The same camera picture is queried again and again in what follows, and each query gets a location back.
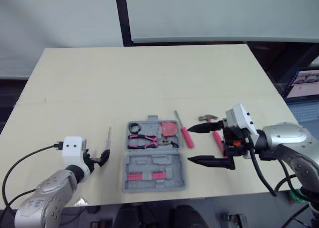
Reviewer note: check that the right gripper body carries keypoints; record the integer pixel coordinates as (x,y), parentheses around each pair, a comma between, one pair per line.
(234,138)

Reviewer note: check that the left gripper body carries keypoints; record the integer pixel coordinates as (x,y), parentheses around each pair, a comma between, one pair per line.
(87,160)

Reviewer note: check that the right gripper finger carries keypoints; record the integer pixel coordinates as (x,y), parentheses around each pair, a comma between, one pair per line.
(214,162)
(207,128)

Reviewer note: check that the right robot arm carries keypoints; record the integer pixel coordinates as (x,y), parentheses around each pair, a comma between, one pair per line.
(289,143)

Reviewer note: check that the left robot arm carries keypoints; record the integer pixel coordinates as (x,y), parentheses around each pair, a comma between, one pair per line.
(47,203)

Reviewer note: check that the pink tape measure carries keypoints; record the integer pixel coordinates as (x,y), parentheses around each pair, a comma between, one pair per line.
(169,129)

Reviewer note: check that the black tape roll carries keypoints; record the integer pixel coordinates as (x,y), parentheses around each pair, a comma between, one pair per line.
(135,128)

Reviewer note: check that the grey tool case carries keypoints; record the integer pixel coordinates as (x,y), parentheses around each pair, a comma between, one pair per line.
(154,163)

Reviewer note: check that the pink and black pliers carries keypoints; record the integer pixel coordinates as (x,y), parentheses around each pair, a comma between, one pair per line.
(147,141)

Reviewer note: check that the pink bit holder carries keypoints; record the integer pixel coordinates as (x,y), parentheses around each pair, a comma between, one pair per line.
(159,176)
(134,176)

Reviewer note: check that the laptop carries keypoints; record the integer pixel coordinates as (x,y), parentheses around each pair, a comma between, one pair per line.
(305,88)

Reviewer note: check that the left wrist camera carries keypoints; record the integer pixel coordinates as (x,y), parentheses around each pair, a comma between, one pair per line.
(72,150)

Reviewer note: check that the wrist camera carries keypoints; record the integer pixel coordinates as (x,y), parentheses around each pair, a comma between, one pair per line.
(72,150)
(240,118)

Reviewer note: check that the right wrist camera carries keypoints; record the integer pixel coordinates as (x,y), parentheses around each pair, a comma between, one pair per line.
(240,118)

